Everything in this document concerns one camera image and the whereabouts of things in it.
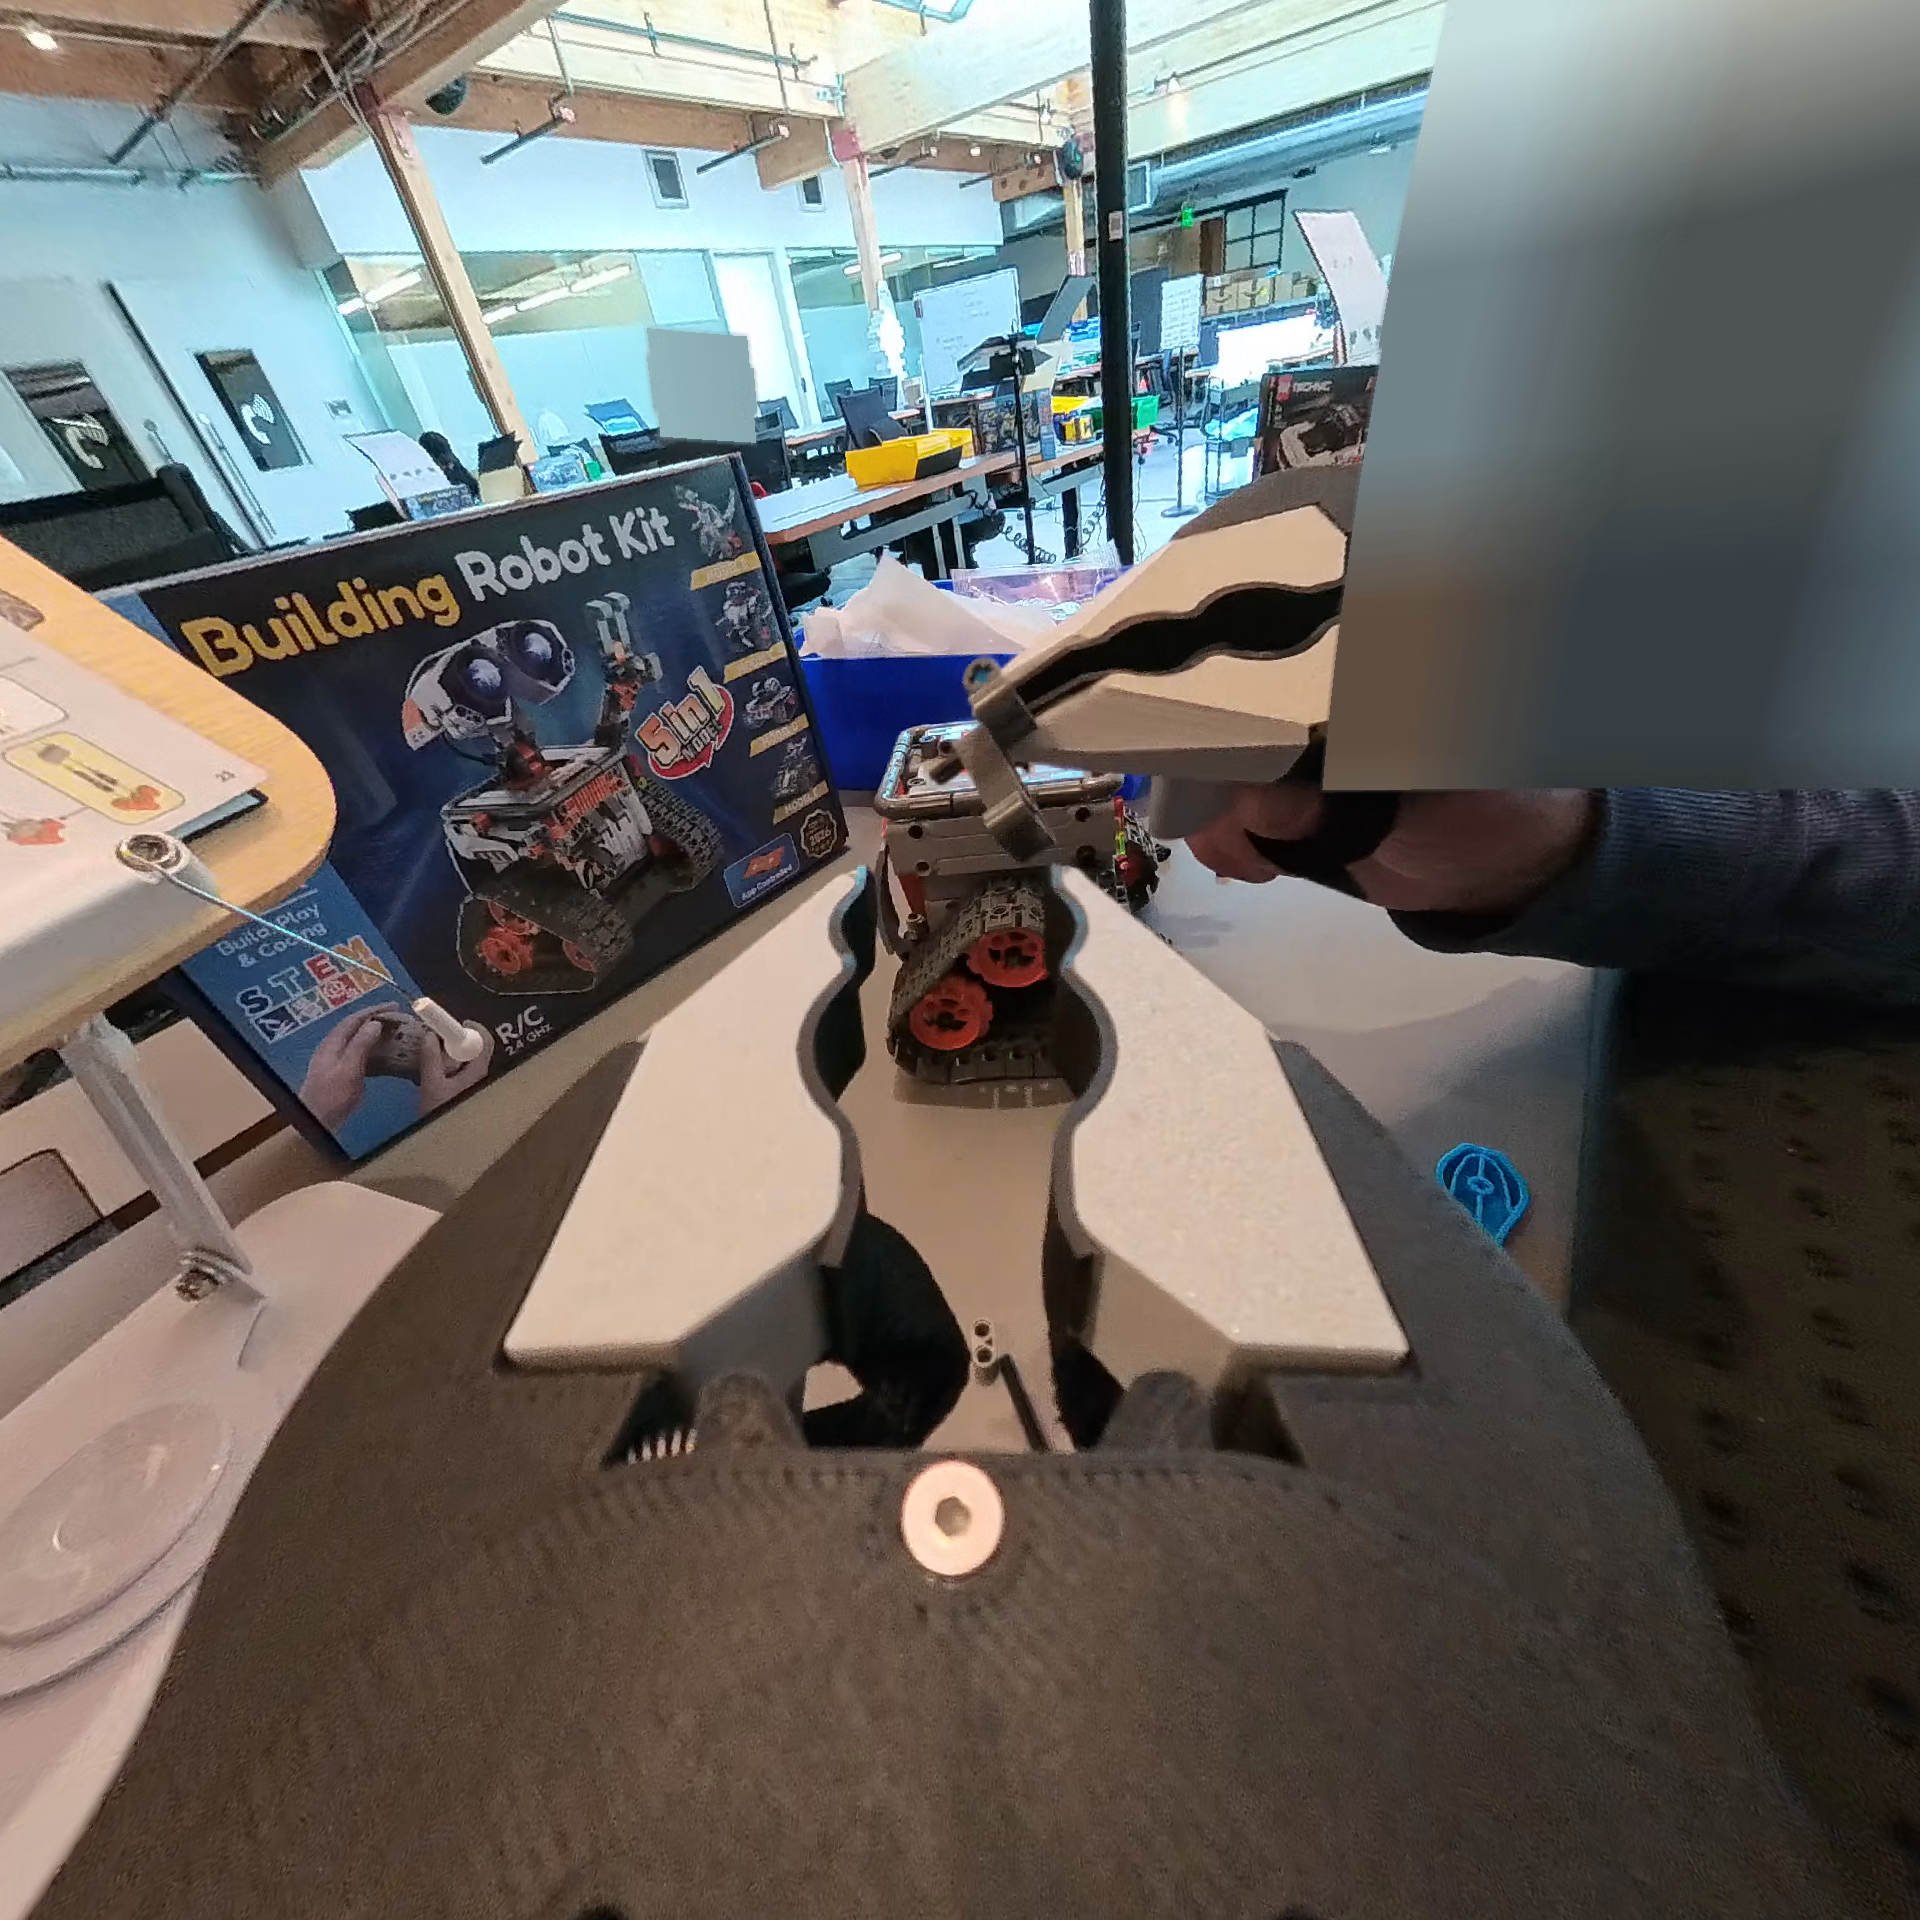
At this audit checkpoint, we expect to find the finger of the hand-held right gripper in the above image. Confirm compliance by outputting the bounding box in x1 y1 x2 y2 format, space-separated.
1019 625 1338 789
994 504 1360 688

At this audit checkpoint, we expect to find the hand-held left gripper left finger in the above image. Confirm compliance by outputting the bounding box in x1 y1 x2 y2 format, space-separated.
496 868 883 1373

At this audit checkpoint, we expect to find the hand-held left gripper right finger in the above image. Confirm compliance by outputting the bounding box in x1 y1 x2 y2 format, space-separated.
1042 868 1415 1383

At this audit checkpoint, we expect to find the dark grey angled beam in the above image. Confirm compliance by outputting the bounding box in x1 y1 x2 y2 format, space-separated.
968 654 1059 865

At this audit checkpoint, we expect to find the person's right forearm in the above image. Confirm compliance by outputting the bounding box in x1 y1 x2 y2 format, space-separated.
1390 789 1920 1023

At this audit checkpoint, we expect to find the person's right hand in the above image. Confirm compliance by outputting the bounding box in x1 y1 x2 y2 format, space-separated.
1190 789 1595 916

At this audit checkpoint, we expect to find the black printed box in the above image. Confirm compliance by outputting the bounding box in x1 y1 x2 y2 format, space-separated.
1258 369 1382 488

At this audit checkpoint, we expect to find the light blue separator tool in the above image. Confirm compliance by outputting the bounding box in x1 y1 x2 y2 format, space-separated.
1432 1140 1540 1247

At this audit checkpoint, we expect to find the grey tracked toy robot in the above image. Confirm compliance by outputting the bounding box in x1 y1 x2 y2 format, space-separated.
871 714 1171 1112

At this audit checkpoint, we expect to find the black pole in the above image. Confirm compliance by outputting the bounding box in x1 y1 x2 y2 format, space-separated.
1088 0 1138 564

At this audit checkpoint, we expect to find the white flip chart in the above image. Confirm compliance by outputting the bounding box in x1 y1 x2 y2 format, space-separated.
1301 201 1390 369

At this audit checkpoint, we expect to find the white crumpled paper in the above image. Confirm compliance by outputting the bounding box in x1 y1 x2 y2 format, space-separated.
801 558 1042 666

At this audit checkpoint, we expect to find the blue plastic bin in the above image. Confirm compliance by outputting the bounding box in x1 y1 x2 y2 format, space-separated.
794 647 1163 797

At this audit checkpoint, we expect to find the yellow plastic bin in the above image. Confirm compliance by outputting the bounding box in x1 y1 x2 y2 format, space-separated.
849 423 974 494

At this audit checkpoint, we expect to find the whiteboard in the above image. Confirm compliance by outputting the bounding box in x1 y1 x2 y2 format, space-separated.
914 269 1024 390

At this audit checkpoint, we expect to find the white stand with wooden tray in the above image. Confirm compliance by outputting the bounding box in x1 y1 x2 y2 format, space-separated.
0 528 449 1903

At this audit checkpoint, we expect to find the blue printed cardboard box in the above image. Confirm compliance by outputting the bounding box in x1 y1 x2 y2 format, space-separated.
97 453 857 1162

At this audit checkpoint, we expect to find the black studded foam mat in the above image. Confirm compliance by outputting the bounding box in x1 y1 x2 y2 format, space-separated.
1570 977 1920 1920

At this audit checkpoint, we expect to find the white instruction booklet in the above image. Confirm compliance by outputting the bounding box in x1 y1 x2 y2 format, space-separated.
0 592 276 901

